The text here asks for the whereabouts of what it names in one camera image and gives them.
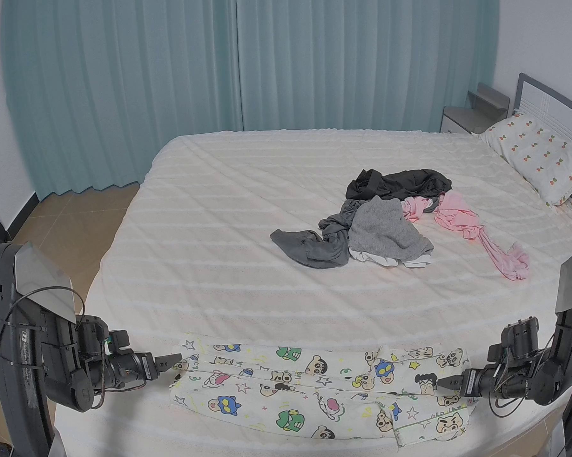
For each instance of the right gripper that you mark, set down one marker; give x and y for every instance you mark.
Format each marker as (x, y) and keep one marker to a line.
(481, 382)

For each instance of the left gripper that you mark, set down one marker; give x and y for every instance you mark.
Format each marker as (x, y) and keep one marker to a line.
(140, 367)

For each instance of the white printed pyjama top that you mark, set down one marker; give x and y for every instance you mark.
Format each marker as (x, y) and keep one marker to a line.
(314, 393)

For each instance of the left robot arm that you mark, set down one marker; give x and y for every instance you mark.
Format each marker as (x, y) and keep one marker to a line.
(24, 350)

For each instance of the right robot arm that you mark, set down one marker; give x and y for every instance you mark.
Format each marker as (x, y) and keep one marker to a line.
(571, 331)

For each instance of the bed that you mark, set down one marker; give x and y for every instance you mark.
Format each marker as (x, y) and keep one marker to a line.
(219, 255)

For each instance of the pile of clothes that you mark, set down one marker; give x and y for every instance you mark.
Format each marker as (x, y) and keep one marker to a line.
(386, 231)

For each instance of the pink garment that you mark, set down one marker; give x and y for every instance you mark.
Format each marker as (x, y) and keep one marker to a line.
(457, 217)

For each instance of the white printed pillow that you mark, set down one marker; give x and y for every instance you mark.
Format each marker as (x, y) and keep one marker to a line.
(533, 155)

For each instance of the grey bedside table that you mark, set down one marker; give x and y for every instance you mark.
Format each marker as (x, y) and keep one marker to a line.
(471, 114)

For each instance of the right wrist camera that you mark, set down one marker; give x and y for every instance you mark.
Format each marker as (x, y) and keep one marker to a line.
(497, 354)

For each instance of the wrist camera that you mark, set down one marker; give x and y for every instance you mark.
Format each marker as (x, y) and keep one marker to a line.
(497, 354)
(118, 343)

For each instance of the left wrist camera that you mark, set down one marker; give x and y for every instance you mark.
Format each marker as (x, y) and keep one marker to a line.
(118, 343)

